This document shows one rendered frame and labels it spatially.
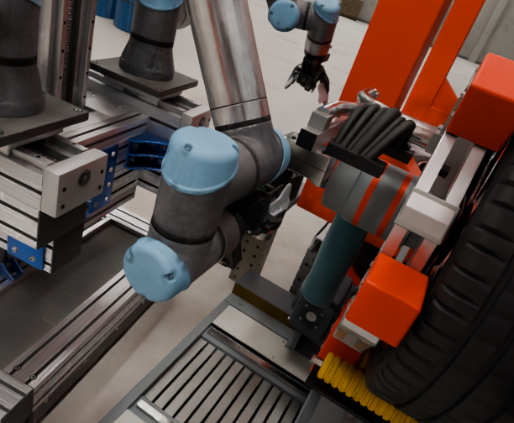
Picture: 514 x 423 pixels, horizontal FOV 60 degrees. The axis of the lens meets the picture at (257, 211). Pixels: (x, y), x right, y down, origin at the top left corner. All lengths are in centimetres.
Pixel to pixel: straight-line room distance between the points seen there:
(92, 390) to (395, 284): 106
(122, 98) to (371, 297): 94
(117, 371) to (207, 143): 113
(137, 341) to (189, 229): 113
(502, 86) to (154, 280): 47
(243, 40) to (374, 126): 24
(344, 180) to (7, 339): 91
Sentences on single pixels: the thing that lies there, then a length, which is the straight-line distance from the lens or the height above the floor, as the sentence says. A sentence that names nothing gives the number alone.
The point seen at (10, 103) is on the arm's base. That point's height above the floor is 84.
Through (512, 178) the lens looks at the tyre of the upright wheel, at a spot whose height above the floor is 105.
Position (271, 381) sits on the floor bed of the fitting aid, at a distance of 152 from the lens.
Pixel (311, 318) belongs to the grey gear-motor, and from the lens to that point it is 140.
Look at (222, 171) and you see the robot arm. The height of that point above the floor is 99.
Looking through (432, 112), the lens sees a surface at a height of 64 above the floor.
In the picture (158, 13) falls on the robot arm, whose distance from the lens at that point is 125.
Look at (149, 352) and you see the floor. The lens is 156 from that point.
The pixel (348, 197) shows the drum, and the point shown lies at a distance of 85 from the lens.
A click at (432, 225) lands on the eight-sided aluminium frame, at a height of 95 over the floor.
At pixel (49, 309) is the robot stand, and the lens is 136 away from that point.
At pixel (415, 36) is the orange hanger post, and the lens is 132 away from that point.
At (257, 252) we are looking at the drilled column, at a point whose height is 19.
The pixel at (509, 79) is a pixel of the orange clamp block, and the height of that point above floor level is 114.
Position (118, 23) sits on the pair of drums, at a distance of 575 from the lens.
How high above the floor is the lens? 118
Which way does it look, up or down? 29 degrees down
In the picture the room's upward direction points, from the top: 20 degrees clockwise
